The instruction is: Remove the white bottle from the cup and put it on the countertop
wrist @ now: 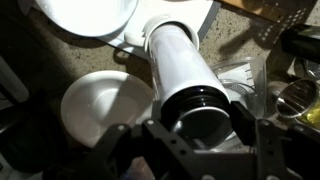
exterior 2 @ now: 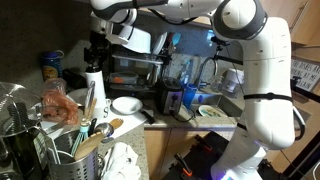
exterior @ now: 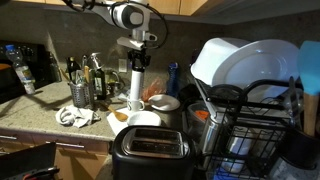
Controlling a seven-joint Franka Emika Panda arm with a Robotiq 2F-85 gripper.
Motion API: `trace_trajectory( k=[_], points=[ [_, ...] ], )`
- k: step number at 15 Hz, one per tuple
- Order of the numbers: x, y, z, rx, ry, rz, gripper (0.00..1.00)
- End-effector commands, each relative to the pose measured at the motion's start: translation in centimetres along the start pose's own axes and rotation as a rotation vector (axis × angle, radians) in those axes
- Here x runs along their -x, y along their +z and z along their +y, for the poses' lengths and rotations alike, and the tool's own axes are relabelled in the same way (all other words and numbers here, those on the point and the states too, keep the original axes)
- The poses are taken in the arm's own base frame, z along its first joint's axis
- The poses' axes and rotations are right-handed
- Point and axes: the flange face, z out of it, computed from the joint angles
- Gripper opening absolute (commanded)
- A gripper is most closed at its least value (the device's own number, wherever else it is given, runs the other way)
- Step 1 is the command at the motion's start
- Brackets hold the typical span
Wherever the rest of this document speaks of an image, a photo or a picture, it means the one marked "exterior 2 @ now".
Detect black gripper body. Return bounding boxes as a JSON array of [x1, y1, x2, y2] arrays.
[[83, 30, 111, 63]]

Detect blue cup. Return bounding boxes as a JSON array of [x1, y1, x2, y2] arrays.
[[181, 82, 198, 110]]

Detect dark olive oil bottle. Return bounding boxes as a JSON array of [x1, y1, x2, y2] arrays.
[[0, 125, 52, 180]]

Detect clear container with orange food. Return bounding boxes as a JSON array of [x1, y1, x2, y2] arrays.
[[109, 71, 140, 86]]

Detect metal tongs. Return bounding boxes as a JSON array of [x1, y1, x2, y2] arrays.
[[83, 80, 98, 121]]

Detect blue can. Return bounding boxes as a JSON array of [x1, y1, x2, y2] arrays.
[[40, 49, 65, 82]]

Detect large white bowl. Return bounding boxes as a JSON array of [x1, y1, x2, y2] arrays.
[[114, 24, 153, 55]]

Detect orange plastic bag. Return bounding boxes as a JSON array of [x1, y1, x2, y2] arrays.
[[41, 77, 81, 126]]

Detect white mug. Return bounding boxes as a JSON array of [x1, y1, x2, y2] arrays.
[[90, 97, 112, 122]]

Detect large white plate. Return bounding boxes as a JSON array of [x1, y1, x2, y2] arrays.
[[151, 31, 168, 56]]

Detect metal ladle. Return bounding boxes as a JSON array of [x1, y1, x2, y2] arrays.
[[94, 122, 115, 138]]

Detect white cutting board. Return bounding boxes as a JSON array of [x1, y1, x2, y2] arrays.
[[39, 105, 148, 140]]

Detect black and silver toaster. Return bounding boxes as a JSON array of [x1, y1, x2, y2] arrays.
[[155, 76, 185, 116]]

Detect perforated metal utensil holder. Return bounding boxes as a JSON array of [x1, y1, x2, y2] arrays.
[[46, 129, 104, 180]]

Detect white cloth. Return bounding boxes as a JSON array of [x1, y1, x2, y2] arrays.
[[100, 141, 143, 180]]

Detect metal faucet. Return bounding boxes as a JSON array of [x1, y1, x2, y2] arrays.
[[194, 55, 220, 90]]

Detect dirty white plate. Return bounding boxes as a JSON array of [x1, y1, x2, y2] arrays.
[[197, 104, 228, 119]]

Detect white kitchen appliance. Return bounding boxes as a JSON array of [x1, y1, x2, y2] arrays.
[[220, 67, 246, 95]]

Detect black case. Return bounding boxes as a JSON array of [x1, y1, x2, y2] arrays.
[[162, 130, 234, 180]]

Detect white sign with black text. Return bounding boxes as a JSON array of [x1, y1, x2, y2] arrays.
[[289, 59, 320, 93]]

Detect black wire dish rack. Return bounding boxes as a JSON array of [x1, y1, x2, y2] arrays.
[[107, 43, 172, 98]]

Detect teal handled whisk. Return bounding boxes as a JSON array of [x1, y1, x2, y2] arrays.
[[70, 121, 92, 157]]

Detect black knife handle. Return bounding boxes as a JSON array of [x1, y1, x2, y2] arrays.
[[139, 109, 156, 125]]

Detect blue spatula with wooden handle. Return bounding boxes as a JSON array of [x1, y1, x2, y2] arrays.
[[170, 32, 183, 51]]

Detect black toaster cable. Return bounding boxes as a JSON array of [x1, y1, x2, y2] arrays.
[[169, 105, 197, 123]]

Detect black camera on stand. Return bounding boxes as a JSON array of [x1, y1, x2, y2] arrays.
[[209, 35, 244, 66]]

